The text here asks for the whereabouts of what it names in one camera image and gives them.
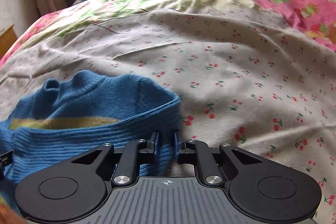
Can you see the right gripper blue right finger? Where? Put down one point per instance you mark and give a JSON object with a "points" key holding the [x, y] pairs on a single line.
{"points": [[179, 148]]}

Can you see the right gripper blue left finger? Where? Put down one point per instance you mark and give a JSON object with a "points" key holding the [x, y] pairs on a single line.
{"points": [[152, 148]]}

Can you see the blue knit sweater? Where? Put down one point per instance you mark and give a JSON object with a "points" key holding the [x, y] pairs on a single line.
{"points": [[63, 119]]}

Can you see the cherry print white sheet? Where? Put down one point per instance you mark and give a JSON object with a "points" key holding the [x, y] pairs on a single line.
{"points": [[244, 77]]}

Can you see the wooden tv cabinet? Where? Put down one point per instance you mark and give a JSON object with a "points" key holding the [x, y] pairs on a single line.
{"points": [[7, 38]]}

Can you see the pink floral quilt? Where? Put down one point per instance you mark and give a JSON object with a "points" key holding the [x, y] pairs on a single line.
{"points": [[315, 18]]}

